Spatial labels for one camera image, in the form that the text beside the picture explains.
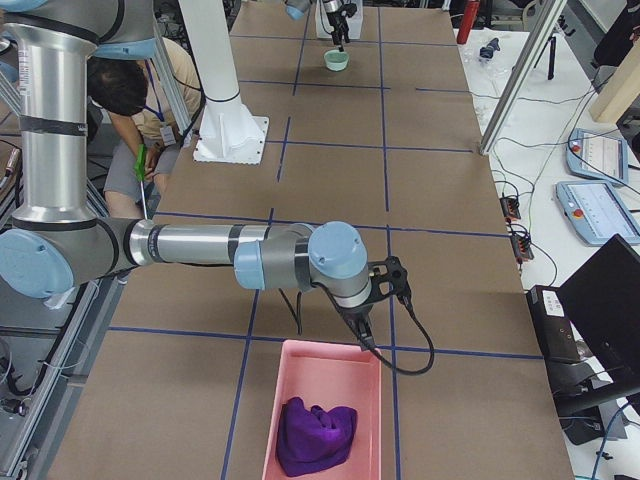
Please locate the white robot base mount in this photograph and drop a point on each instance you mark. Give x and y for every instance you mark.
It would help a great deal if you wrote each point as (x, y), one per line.
(228, 132)

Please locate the black tripod leg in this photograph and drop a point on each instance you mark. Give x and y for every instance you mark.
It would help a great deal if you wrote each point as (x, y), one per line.
(552, 58)

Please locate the light blue teach pendant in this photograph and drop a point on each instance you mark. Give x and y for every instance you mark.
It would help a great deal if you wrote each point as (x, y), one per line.
(598, 156)
(596, 211)

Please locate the pink plastic bin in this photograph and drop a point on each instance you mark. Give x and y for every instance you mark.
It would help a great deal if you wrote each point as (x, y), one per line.
(330, 375)

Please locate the power strip with plugs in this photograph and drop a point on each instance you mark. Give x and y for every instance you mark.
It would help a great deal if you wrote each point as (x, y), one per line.
(520, 237)

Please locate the red bottle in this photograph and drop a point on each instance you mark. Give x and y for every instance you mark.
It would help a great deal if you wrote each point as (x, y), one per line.
(467, 22)

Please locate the aluminium extrusion post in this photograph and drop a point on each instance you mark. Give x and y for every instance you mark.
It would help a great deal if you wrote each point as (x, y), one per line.
(532, 48)

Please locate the green handled screwdriver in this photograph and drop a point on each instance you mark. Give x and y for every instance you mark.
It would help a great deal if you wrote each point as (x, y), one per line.
(139, 171)

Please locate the black equipment box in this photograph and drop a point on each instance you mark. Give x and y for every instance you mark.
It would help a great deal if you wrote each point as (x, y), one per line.
(553, 328)

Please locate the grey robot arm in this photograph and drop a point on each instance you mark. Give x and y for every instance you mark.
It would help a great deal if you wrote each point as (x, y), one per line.
(56, 242)
(297, 8)

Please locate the pale green bowl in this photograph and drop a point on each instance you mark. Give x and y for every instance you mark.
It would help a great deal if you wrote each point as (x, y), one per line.
(336, 60)

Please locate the seated person in beige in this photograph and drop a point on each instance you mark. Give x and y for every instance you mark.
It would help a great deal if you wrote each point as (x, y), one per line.
(136, 100)

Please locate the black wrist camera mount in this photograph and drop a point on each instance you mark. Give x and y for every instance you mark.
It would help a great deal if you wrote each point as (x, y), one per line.
(389, 278)

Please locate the purple cloth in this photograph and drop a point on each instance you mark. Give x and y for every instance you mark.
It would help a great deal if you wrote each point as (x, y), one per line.
(314, 440)

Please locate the black monitor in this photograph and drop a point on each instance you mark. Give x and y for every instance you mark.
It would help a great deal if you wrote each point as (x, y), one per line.
(601, 299)

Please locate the translucent plastic storage box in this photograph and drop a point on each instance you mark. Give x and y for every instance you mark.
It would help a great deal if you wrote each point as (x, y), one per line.
(322, 24)

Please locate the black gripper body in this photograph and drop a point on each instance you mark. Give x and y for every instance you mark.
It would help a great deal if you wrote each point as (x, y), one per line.
(333, 14)
(356, 314)

